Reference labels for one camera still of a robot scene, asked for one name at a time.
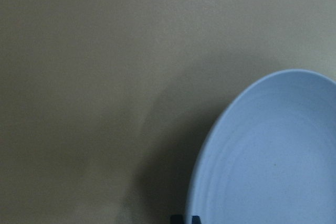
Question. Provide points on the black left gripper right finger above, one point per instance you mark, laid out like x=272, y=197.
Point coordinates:
x=196, y=220

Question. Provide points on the blue round plate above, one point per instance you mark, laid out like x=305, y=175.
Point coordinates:
x=270, y=157

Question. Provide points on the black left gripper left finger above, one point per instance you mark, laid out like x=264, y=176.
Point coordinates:
x=176, y=219

